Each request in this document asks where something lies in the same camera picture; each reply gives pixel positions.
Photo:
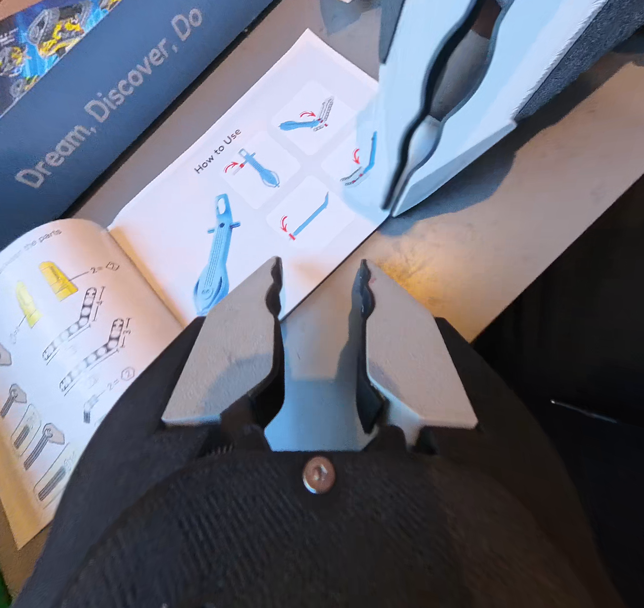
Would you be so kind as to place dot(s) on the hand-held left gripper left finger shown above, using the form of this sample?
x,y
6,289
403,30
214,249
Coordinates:
x,y
226,361

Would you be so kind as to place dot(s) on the person's black garment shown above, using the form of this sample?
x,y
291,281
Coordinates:
x,y
578,366

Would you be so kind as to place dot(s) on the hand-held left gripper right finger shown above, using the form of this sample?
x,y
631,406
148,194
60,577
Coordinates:
x,y
422,366

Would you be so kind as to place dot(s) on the grey desk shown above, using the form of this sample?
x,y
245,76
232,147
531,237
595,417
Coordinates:
x,y
503,241

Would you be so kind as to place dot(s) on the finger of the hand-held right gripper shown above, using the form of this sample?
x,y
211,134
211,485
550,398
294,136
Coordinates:
x,y
528,65
417,40

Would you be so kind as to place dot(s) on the blue robot kit box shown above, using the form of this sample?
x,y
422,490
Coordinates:
x,y
126,65

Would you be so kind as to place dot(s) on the printed instruction booklet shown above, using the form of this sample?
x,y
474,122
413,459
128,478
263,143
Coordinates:
x,y
226,190

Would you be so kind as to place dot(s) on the blue printed leaflet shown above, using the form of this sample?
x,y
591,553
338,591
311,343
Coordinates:
x,y
50,30

